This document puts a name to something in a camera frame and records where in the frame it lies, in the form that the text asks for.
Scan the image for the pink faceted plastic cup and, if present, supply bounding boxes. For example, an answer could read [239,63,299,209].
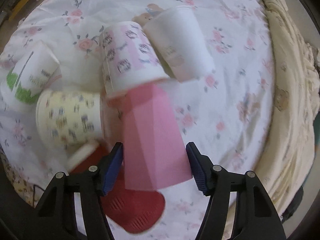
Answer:
[123,83,192,191]

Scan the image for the red ribbed paper cup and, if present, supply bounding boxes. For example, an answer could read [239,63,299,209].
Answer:
[67,140,165,234]

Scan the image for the yellow patterned paper cup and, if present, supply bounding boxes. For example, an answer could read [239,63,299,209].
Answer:
[36,89,103,148]

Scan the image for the green and white paper cup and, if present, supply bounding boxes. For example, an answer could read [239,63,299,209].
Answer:
[1,41,60,112]

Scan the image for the pink patterned paper cup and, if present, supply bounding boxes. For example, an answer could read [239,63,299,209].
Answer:
[99,21,169,98]

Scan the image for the plain white paper cup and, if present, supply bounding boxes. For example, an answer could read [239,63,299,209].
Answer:
[143,6,215,82]

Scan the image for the cream bear print duvet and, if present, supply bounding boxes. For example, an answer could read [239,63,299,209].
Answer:
[226,0,320,238]

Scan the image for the black cable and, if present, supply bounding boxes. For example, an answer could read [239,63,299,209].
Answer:
[30,184,47,207]

